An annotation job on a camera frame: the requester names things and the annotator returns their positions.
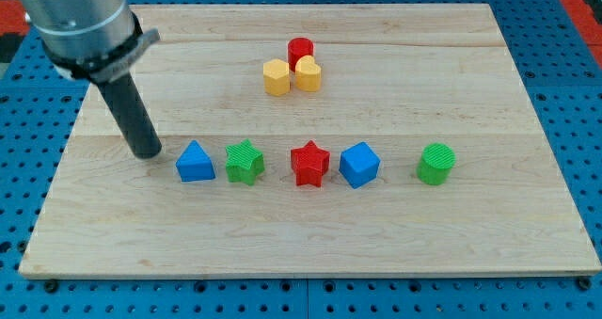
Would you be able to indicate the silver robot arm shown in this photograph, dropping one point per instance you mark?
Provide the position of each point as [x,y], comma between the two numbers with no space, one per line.
[98,40]

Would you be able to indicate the yellow hexagon block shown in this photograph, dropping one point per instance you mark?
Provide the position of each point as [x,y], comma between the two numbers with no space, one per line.
[276,77]

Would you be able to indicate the wooden board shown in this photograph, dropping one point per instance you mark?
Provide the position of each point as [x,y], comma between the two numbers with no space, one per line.
[398,77]

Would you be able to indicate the red star block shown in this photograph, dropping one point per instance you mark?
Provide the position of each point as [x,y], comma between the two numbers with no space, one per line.
[309,164]

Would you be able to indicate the green star block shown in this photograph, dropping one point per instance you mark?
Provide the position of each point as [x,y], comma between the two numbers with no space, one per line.
[244,162]

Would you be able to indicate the blue cube block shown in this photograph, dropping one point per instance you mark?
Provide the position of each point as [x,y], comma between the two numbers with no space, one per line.
[359,164]

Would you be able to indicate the yellow heart block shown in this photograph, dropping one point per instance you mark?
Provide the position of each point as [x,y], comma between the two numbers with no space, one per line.
[308,74]

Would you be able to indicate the red cylinder block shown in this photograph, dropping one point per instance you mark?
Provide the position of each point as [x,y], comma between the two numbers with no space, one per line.
[297,48]

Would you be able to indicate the blue triangle block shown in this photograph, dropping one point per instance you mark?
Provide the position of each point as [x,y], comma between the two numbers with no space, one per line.
[195,164]

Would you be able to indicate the green cylinder block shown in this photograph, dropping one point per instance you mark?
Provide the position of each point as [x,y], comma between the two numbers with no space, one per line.
[436,163]

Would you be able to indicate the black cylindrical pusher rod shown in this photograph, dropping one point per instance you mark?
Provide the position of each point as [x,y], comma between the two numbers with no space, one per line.
[126,106]

